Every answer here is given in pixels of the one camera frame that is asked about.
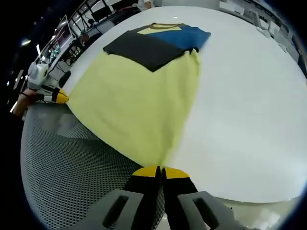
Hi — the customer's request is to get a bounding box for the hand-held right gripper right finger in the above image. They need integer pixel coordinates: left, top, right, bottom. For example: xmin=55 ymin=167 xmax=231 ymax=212
xmin=162 ymin=166 xmax=237 ymax=230

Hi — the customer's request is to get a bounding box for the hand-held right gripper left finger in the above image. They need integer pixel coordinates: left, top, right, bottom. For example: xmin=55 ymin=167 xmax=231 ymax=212
xmin=89 ymin=164 xmax=161 ymax=230

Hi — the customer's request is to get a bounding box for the yellow garment with coloured sleeves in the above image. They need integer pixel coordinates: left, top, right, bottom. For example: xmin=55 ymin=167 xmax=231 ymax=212
xmin=64 ymin=22 xmax=212 ymax=168

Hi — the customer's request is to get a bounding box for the person's left hand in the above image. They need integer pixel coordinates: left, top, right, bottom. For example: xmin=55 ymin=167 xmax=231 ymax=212
xmin=13 ymin=88 xmax=43 ymax=116

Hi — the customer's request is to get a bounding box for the black office chair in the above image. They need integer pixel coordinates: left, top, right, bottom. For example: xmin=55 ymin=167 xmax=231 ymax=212
xmin=58 ymin=70 xmax=72 ymax=89

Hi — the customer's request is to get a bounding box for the black computer monitor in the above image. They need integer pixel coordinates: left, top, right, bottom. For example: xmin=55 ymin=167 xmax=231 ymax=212
xmin=92 ymin=6 xmax=113 ymax=22

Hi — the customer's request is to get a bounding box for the white flat storage box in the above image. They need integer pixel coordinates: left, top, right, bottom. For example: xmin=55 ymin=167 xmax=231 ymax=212
xmin=219 ymin=0 xmax=246 ymax=15

